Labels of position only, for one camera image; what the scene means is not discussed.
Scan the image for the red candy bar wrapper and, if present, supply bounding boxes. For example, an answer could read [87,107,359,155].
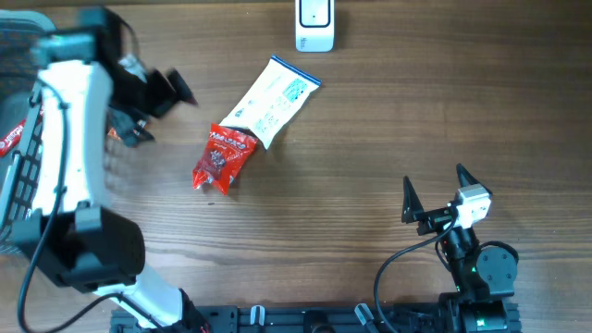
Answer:
[0,118,26,157]

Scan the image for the orange tissue pack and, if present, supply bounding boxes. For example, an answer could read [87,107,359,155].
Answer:
[107,128,121,141]

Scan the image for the grey plastic shopping basket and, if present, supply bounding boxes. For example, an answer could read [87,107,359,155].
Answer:
[1,9,56,255]

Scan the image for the right camera cable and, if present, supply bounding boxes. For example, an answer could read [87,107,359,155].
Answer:
[373,205,459,333]

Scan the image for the left camera cable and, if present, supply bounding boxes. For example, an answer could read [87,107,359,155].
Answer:
[16,78,163,333]

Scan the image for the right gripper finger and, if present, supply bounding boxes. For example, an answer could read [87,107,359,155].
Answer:
[456,163,493,195]
[401,176,425,224]

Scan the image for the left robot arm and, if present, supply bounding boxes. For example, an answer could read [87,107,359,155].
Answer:
[11,6,211,332]

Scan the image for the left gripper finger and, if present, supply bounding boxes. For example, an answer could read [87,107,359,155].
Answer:
[166,68,198,105]
[107,108,154,147]

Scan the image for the red snack bag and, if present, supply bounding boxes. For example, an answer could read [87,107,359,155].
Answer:
[192,123,258,195]

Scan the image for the cream snack pouch blue seal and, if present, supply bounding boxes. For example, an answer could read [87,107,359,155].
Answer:
[220,55,322,150]

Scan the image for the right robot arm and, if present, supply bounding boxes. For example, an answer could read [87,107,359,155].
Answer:
[401,164,522,332]

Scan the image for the white barcode scanner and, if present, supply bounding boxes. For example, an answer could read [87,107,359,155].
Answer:
[294,0,335,53]

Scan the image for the camera cable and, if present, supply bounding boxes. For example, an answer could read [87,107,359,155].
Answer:
[16,78,163,333]
[373,205,459,333]

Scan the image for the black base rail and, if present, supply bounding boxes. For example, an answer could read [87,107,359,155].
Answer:
[109,302,523,333]

